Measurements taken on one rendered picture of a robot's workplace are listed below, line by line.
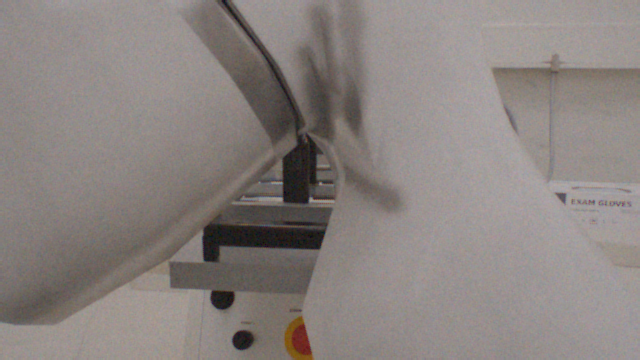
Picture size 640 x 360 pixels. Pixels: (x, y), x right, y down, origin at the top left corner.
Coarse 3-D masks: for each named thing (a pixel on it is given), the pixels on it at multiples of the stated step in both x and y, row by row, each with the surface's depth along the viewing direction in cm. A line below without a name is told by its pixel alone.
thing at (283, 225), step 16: (208, 224) 59; (224, 224) 59; (240, 224) 59; (256, 224) 59; (272, 224) 59; (288, 224) 59; (304, 224) 59; (320, 224) 59; (208, 240) 60; (224, 240) 59; (240, 240) 59; (256, 240) 59; (272, 240) 59; (288, 240) 59; (304, 240) 58; (320, 240) 58; (208, 256) 60
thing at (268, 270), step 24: (240, 216) 66; (264, 216) 66; (288, 216) 66; (312, 216) 65; (192, 240) 66; (192, 264) 60; (216, 264) 60; (240, 264) 60; (264, 264) 60; (288, 264) 59; (312, 264) 59; (192, 288) 61; (216, 288) 61; (240, 288) 60; (264, 288) 60; (288, 288) 60
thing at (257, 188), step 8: (256, 184) 76; (264, 184) 76; (272, 184) 76; (280, 184) 76; (248, 192) 72; (256, 192) 72; (264, 192) 72; (272, 192) 72; (280, 192) 72; (312, 192) 72; (320, 192) 72; (328, 192) 72
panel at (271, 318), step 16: (208, 304) 84; (240, 304) 84; (256, 304) 84; (272, 304) 84; (288, 304) 83; (208, 320) 84; (224, 320) 84; (240, 320) 83; (256, 320) 83; (272, 320) 83; (288, 320) 83; (208, 336) 83; (224, 336) 83; (256, 336) 83; (272, 336) 83; (288, 336) 82; (208, 352) 83; (224, 352) 83; (240, 352) 83; (256, 352) 82; (272, 352) 82; (288, 352) 82
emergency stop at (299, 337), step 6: (294, 330) 82; (300, 330) 81; (294, 336) 81; (300, 336) 81; (306, 336) 81; (294, 342) 81; (300, 342) 81; (306, 342) 81; (294, 348) 81; (300, 348) 81; (306, 348) 81; (306, 354) 81
